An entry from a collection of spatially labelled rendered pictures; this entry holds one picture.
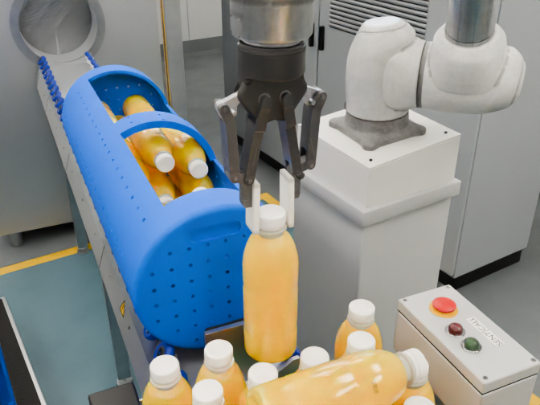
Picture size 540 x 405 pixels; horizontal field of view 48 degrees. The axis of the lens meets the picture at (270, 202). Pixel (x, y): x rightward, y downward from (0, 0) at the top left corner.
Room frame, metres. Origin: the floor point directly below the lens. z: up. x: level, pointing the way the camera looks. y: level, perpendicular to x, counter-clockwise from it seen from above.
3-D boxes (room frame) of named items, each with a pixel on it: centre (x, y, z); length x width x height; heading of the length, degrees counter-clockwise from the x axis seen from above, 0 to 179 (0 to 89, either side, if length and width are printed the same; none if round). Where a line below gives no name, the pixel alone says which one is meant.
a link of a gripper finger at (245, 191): (0.65, 0.04, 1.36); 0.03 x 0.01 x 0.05; 113
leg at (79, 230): (2.61, 0.94, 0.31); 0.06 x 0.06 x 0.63; 24
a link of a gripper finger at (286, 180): (0.68, -0.02, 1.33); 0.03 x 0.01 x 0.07; 22
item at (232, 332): (0.78, 0.06, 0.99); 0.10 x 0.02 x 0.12; 114
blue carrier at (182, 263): (1.24, 0.26, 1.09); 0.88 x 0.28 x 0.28; 24
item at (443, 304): (0.75, -0.27, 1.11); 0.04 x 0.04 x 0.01
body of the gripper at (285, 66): (0.67, 0.00, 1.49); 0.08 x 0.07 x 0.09; 112
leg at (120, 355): (1.71, 0.55, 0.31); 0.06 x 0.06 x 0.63; 24
